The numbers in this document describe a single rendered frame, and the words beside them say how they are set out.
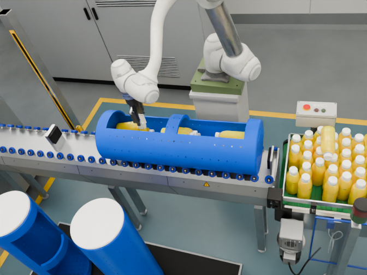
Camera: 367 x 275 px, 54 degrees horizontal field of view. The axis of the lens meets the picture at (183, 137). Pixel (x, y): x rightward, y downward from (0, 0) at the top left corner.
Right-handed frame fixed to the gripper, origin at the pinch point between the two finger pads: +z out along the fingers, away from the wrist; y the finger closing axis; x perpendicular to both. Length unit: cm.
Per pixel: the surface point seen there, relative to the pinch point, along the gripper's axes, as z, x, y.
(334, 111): 4, 101, -22
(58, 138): 16, -60, 6
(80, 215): 13, -18, 55
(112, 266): 35, -1, 70
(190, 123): 6.8, 25.5, -7.9
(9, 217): 13, -58, 63
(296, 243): 33, 88, 41
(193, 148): -2.6, 35.2, 16.7
